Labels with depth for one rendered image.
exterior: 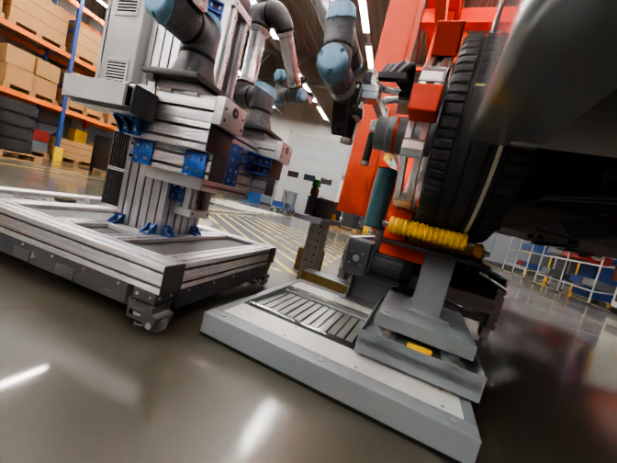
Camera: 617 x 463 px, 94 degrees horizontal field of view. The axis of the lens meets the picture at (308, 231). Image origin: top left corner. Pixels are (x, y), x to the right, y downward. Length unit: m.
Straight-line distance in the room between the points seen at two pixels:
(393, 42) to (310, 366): 1.64
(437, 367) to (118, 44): 1.70
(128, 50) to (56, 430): 1.33
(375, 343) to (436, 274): 0.33
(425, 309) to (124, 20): 1.66
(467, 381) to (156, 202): 1.28
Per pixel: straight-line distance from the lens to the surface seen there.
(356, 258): 1.42
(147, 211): 1.42
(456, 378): 1.00
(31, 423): 0.80
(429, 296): 1.13
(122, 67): 1.58
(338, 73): 0.78
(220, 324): 1.02
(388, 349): 0.98
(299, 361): 0.91
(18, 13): 11.06
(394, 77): 1.07
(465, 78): 0.94
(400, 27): 1.94
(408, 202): 1.04
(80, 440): 0.75
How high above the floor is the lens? 0.50
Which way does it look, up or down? 5 degrees down
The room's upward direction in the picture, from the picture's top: 14 degrees clockwise
